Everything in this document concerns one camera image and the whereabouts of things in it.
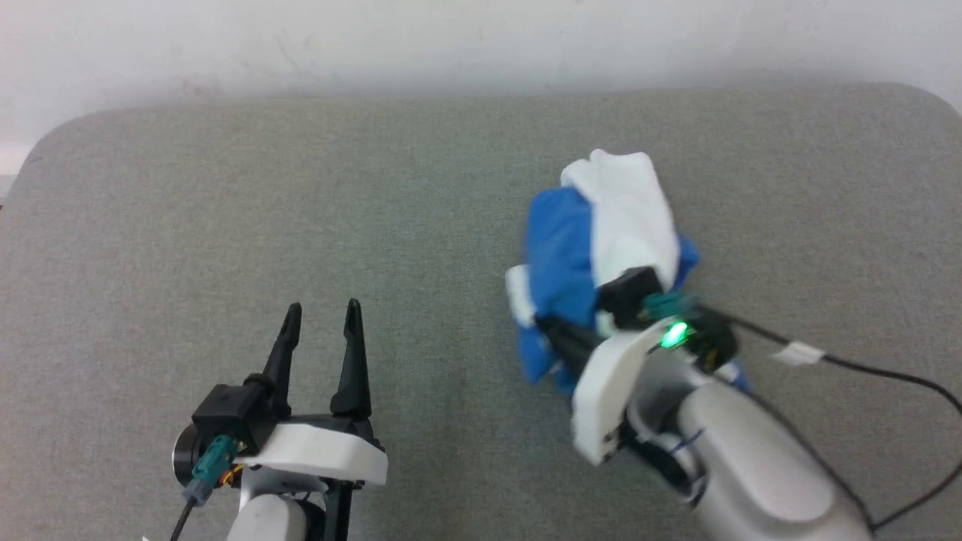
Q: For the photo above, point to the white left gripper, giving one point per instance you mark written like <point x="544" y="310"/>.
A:
<point x="323" y="454"/>

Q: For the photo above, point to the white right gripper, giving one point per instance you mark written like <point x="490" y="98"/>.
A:
<point x="605" y="398"/>

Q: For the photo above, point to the blue and white garment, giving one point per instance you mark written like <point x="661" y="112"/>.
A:
<point x="560" y="248"/>

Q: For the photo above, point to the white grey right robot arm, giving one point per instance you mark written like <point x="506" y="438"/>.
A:
<point x="751" y="466"/>

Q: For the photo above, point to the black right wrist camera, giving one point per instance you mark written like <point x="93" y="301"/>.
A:
<point x="630" y="294"/>

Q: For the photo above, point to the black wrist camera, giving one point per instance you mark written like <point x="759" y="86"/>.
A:
<point x="630" y="294"/>
<point x="225" y="409"/>

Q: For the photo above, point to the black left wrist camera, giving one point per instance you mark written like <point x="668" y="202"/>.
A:
<point x="225" y="409"/>

